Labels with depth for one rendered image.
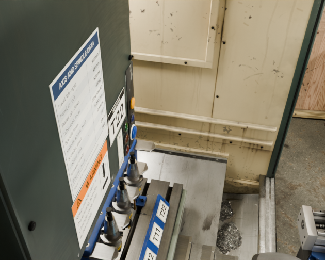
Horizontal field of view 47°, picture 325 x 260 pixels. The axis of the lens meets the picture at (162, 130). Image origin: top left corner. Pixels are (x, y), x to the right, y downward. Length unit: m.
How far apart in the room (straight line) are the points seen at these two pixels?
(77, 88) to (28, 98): 0.12
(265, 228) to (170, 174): 0.49
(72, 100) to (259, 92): 1.16
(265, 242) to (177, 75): 0.77
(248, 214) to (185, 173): 0.36
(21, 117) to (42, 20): 0.10
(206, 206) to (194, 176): 0.15
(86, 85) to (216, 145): 1.28
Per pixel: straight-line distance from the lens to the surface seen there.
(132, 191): 1.19
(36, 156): 0.45
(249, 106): 1.62
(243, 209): 1.91
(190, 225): 1.74
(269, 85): 1.57
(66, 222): 0.57
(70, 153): 0.53
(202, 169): 1.81
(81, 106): 0.54
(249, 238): 1.80
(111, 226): 1.04
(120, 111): 0.73
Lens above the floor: 2.11
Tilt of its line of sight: 39 degrees down
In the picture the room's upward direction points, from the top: 1 degrees clockwise
